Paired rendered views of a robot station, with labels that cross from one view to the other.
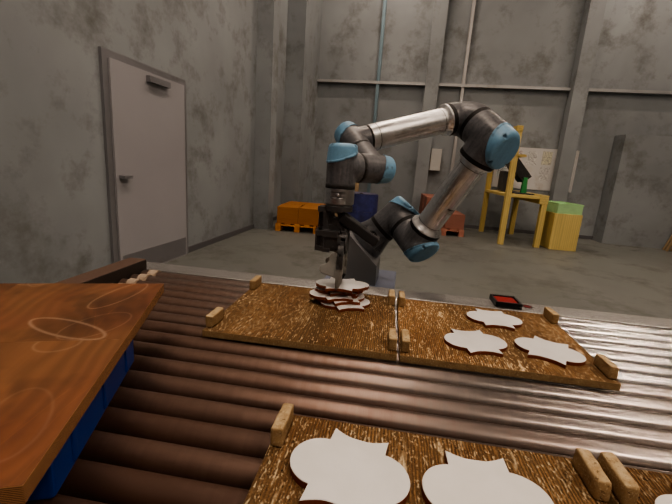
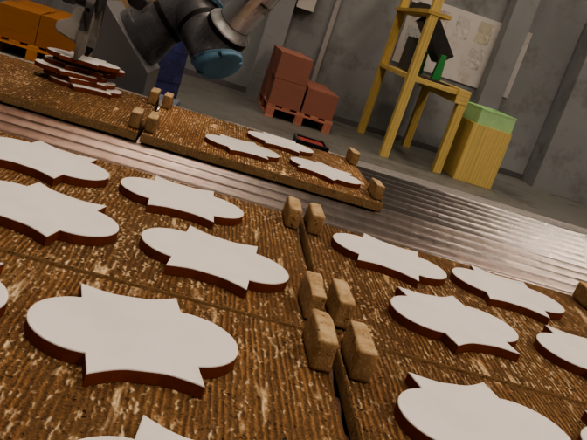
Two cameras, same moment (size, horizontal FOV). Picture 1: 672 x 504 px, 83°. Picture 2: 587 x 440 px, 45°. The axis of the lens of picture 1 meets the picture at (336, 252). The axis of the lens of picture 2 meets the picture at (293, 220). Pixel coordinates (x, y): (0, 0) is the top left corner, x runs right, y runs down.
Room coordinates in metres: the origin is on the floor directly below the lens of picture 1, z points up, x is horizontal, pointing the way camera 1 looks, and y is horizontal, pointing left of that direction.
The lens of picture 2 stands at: (-0.44, -0.09, 1.17)
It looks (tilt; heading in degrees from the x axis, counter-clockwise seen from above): 15 degrees down; 344
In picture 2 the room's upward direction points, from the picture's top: 18 degrees clockwise
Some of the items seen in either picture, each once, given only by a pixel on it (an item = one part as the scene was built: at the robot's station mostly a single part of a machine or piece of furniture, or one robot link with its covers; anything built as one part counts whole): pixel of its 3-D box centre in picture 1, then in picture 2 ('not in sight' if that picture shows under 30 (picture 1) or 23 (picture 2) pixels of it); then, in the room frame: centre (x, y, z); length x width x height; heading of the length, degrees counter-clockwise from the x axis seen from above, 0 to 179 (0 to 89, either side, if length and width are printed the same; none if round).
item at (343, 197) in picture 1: (339, 197); not in sight; (0.98, 0.00, 1.21); 0.08 x 0.08 x 0.05
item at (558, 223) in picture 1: (530, 187); (447, 74); (8.14, -3.94, 1.12); 1.73 x 1.54 x 2.23; 170
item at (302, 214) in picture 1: (302, 216); (46, 33); (7.77, 0.73, 0.23); 1.33 x 0.95 x 0.46; 170
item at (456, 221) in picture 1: (440, 213); (300, 86); (8.63, -2.29, 0.39); 1.32 x 0.94 x 0.78; 170
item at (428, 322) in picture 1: (485, 334); (260, 152); (0.85, -0.37, 0.93); 0.41 x 0.35 x 0.02; 83
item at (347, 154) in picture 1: (342, 166); not in sight; (0.98, 0.00, 1.29); 0.09 x 0.08 x 0.11; 123
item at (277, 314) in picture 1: (312, 314); (34, 85); (0.90, 0.05, 0.93); 0.41 x 0.35 x 0.02; 83
